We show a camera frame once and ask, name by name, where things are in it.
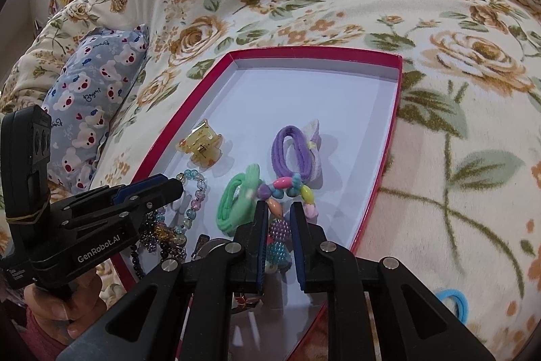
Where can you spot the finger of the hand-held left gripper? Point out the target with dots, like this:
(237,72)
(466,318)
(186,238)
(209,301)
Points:
(126,192)
(162,196)

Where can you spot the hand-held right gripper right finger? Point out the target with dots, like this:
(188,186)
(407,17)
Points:
(298,251)

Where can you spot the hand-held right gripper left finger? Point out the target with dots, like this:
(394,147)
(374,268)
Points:
(262,247)

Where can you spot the red-rimmed white tray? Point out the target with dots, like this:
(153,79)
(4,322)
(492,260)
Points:
(317,98)

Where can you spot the person's left forearm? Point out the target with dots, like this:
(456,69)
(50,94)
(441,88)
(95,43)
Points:
(42,337)

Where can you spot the person's left hand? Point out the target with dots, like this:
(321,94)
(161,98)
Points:
(63,312)

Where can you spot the yellow claw hair clip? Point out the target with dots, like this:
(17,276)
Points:
(200,145)

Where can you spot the lilac fabric hair accessory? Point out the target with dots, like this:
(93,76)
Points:
(317,170)

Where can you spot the blue bear print pillow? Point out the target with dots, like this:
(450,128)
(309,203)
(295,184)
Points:
(97,90)

